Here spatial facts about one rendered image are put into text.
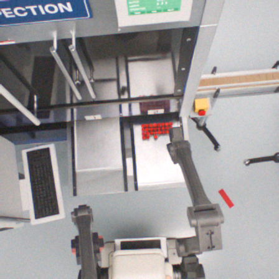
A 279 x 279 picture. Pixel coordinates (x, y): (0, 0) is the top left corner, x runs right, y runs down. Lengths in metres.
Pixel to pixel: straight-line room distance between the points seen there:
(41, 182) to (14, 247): 1.03
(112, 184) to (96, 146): 0.23
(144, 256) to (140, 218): 1.34
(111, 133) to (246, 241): 1.44
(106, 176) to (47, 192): 0.36
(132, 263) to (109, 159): 0.71
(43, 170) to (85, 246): 0.86
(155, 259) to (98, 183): 0.66
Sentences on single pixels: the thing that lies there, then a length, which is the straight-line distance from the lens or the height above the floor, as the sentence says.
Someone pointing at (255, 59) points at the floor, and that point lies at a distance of 3.25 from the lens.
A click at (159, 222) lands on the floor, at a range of 2.76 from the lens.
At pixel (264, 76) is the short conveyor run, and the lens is 2.12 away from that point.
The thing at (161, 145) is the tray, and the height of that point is 0.88.
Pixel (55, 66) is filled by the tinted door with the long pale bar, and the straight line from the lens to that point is 1.35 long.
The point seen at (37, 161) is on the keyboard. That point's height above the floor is 0.82.
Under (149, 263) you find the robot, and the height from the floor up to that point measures 1.35.
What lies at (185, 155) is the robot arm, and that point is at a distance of 1.35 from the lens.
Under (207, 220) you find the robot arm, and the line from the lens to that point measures 1.14.
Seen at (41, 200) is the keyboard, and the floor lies 0.83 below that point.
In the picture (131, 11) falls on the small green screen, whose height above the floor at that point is 1.93.
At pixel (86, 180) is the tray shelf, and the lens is 1.94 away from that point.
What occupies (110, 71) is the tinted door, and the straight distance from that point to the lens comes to 1.39.
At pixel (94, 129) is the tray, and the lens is 1.99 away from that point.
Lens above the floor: 2.76
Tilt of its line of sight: 75 degrees down
